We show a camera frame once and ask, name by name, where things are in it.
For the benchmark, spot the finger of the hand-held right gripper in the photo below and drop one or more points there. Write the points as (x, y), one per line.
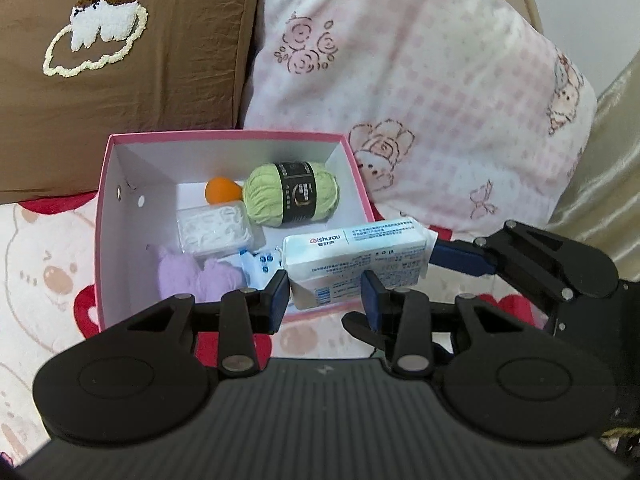
(357, 327)
(460, 260)

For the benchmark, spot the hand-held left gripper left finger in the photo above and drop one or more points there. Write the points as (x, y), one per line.
(277, 302)

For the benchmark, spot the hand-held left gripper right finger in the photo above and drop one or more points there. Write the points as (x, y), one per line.
(371, 297)

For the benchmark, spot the blue wet wipes pack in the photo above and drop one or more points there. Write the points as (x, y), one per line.
(260, 267)

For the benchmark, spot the white tissue pack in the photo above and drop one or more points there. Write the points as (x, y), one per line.
(350, 255)

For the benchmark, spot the purple plush toy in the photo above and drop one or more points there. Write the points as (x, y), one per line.
(185, 275)

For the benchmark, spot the clear floss pick box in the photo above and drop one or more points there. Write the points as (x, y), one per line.
(215, 227)

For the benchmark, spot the green yarn ball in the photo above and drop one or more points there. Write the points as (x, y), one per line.
(265, 195)

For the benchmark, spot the orange makeup sponge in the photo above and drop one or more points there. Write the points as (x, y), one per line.
(222, 191)

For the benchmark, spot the pink cardboard box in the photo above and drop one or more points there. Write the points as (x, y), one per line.
(120, 260)

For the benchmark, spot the pink checked pillow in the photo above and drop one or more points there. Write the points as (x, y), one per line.
(425, 85)

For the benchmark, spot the beige satin fabric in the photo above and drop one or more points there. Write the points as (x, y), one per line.
(615, 160)

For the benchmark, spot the brown pillow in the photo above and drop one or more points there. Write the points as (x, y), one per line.
(175, 85)

